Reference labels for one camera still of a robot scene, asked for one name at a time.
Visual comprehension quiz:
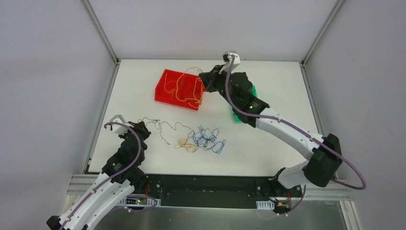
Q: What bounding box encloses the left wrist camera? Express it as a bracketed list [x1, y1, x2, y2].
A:
[105, 114, 128, 135]

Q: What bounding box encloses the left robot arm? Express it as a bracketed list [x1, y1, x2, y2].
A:
[46, 121, 151, 230]

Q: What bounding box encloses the red plastic bin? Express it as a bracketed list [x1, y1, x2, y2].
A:
[154, 69, 205, 111]

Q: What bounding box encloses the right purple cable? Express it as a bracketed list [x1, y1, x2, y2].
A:
[224, 54, 367, 191]

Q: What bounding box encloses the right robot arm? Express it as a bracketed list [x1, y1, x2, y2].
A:
[199, 69, 342, 196]

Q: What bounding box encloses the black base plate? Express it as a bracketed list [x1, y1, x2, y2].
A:
[133, 174, 302, 209]

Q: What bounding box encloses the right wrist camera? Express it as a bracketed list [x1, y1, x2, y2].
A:
[220, 50, 240, 73]

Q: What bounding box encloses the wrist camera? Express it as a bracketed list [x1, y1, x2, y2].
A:
[105, 114, 128, 135]
[220, 50, 240, 73]

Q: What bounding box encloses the green plastic bin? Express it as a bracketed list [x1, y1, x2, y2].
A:
[233, 85, 258, 124]

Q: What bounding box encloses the coloured wire bundle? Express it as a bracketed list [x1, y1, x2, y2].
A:
[138, 117, 227, 155]

